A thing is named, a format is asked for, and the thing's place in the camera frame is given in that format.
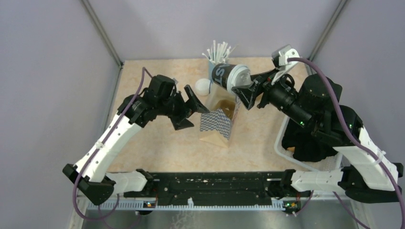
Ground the bundle of white straws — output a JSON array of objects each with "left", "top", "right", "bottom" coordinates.
[{"left": 202, "top": 40, "right": 238, "bottom": 64}]

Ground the white cable duct strip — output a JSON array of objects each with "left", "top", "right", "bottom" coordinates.
[{"left": 87, "top": 198, "right": 301, "bottom": 211}]

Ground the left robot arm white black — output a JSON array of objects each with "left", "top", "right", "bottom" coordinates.
[{"left": 63, "top": 75, "right": 209, "bottom": 206}]

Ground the brown pulp cup carrier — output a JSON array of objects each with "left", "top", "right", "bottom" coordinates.
[{"left": 219, "top": 99, "right": 236, "bottom": 120}]

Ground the patterned paper takeout bag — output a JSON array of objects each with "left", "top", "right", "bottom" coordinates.
[{"left": 199, "top": 83, "right": 240, "bottom": 148}]

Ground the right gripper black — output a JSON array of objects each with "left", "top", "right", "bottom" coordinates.
[{"left": 234, "top": 65, "right": 313, "bottom": 129}]

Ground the single white cup lid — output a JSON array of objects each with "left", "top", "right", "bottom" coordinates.
[{"left": 226, "top": 64, "right": 252, "bottom": 93}]

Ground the black cloth in basket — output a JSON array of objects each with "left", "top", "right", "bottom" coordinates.
[{"left": 281, "top": 120, "right": 338, "bottom": 162}]

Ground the single dark coffee cup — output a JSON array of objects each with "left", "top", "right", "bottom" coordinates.
[{"left": 211, "top": 63, "right": 236, "bottom": 93}]

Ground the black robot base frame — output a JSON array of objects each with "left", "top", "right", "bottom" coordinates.
[{"left": 124, "top": 171, "right": 310, "bottom": 206}]

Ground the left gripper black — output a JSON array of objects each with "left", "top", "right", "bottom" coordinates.
[{"left": 157, "top": 84, "right": 210, "bottom": 130}]

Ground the white plastic basket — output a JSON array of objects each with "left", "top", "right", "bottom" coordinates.
[{"left": 274, "top": 115, "right": 344, "bottom": 173}]

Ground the blue straw holder cup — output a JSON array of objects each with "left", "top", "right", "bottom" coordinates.
[{"left": 208, "top": 62, "right": 216, "bottom": 83}]

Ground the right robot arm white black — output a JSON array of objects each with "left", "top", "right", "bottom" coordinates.
[{"left": 232, "top": 70, "right": 404, "bottom": 203}]

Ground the stack of white lids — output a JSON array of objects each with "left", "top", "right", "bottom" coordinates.
[{"left": 194, "top": 78, "right": 211, "bottom": 96}]

